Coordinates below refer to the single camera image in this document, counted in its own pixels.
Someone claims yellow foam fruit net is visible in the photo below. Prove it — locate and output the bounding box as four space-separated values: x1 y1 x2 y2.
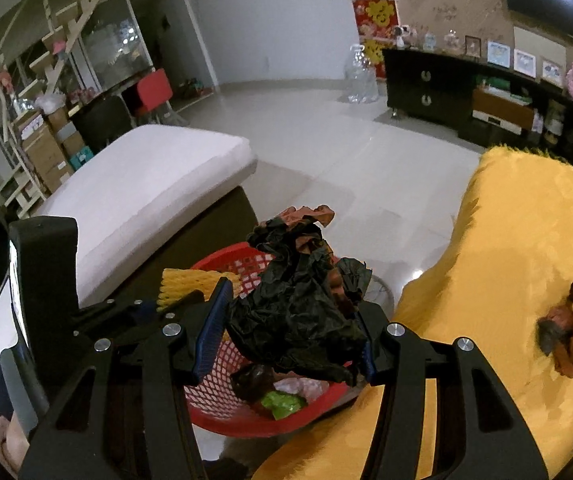
156 268 240 311

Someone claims blue picture frame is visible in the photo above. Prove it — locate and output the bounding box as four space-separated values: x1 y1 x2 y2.
487 41 512 67

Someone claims yellow patterned tablecloth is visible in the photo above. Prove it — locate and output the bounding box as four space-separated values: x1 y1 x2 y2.
251 145 573 480

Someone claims black television cabinet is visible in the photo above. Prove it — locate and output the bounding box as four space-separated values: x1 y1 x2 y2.
382 47 573 181

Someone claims white robot toy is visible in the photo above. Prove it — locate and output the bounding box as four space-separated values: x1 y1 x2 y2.
393 25 417 48

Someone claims clear plastic bag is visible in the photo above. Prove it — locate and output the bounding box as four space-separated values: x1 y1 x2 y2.
272 377 329 401

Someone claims dark crumpled wrapper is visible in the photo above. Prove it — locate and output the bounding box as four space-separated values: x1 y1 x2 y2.
230 364 274 402

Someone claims wooden staircase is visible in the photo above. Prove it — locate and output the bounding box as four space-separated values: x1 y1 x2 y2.
0 0 112 211

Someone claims red plastic mesh basket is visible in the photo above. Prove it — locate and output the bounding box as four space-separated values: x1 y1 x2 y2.
184 241 367 438

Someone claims stack of cardboard boxes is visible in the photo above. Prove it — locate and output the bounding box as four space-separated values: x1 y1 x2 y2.
14 107 92 193

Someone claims brown drawer box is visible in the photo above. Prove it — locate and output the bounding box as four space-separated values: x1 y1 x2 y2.
472 87 536 133

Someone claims clear water jug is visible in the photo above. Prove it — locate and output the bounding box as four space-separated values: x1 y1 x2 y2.
342 42 379 105

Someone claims green wrapper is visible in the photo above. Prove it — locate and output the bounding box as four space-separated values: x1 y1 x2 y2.
260 391 308 421

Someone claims black plastic bag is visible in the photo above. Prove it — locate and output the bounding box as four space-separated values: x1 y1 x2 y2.
224 205 374 386

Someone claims red chair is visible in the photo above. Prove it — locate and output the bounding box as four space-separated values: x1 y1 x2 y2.
134 69 174 123

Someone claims white cushioned ottoman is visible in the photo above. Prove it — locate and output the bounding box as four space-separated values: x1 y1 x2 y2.
34 124 260 311

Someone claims black chair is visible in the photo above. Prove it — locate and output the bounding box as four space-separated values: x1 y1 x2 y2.
71 95 134 153

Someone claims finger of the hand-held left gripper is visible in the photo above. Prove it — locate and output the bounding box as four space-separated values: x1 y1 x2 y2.
74 297 160 336
159 290 206 323

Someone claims red festive wall poster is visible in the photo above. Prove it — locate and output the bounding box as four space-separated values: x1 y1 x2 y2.
351 0 399 68

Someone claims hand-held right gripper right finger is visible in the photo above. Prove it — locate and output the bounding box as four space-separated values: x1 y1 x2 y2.
359 302 549 480

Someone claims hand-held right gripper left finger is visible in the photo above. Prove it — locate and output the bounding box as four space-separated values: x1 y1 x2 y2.
19 277 234 480

